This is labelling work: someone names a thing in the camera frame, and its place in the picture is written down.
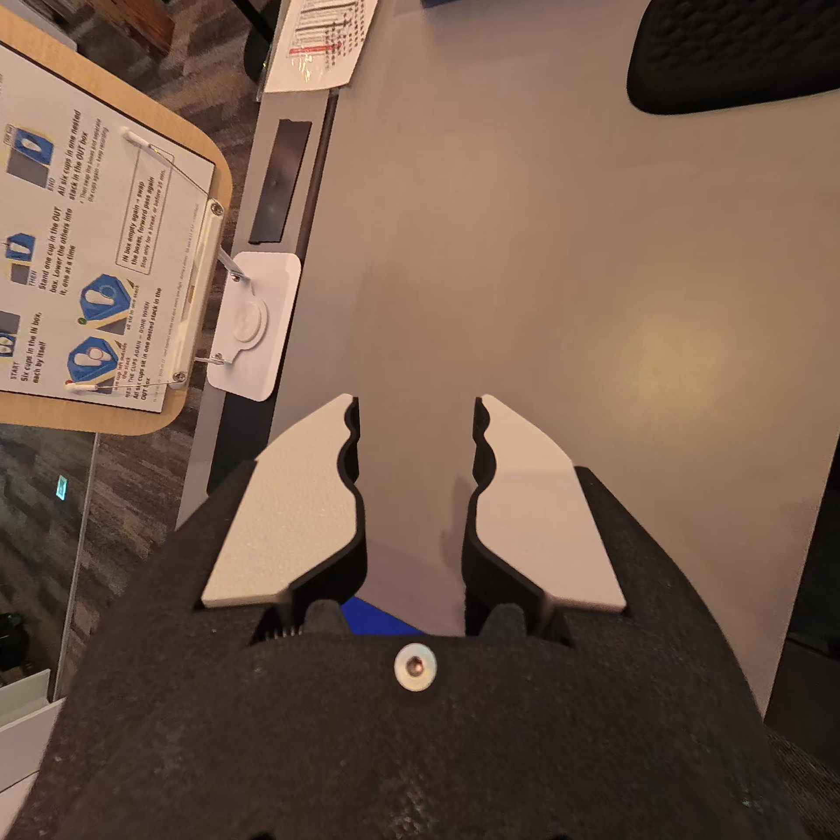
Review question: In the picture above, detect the black flat plate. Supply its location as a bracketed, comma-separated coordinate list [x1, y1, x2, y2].
[248, 119, 313, 245]

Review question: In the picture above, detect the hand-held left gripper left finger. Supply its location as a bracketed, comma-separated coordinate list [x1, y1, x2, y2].
[200, 394, 368, 641]

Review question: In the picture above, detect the black round stand base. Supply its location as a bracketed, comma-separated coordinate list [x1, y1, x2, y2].
[243, 26, 273, 83]

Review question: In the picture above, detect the laminated instruction sheet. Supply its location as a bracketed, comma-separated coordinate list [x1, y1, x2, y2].
[259, 0, 380, 94]

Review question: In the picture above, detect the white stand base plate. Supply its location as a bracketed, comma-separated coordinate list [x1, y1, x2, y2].
[205, 251, 303, 403]

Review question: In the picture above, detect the brown wooden cabinet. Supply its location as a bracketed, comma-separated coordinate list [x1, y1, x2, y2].
[118, 0, 178, 56]

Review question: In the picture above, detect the instruction sheet on stand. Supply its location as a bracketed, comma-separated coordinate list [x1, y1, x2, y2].
[62, 128, 253, 395]

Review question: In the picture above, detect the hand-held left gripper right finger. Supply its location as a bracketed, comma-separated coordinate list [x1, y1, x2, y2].
[461, 394, 627, 639]

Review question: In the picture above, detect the instruction board on wood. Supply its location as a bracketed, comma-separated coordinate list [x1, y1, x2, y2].
[0, 7, 234, 437]

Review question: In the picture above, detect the black quilted mouse pad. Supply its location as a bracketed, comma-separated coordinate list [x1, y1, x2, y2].
[626, 0, 840, 116]

